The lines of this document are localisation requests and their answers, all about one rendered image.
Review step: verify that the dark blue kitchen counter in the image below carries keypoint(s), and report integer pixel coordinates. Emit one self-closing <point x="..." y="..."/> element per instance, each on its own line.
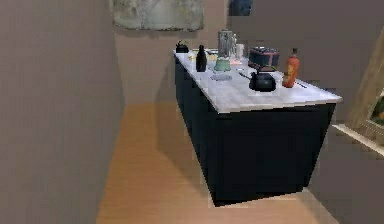
<point x="253" y="150"/>

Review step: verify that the small black kettle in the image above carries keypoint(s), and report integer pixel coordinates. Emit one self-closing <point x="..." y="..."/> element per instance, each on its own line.
<point x="182" y="48"/>

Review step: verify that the orange bottle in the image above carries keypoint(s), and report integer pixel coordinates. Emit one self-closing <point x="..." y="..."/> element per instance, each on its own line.
<point x="291" y="71"/>

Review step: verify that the white cup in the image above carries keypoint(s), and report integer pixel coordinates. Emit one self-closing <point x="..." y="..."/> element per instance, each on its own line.
<point x="239" y="51"/>

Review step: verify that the black bottle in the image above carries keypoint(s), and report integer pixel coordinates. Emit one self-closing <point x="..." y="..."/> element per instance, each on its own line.
<point x="201" y="60"/>

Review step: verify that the silver metal pot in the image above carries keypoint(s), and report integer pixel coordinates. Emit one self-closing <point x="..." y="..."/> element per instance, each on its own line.
<point x="226" y="43"/>

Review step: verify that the pale green bowl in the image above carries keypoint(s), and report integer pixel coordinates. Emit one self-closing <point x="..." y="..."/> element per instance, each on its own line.
<point x="222" y="64"/>

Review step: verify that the dark blue wall picture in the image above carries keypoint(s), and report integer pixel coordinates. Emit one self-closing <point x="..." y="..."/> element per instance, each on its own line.
<point x="240" y="7"/>

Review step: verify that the grey green wall picture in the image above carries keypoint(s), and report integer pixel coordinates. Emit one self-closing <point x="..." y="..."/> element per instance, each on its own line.
<point x="158" y="14"/>

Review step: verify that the window with white sill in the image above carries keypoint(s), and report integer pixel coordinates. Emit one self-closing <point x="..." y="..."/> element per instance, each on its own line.
<point x="368" y="123"/>

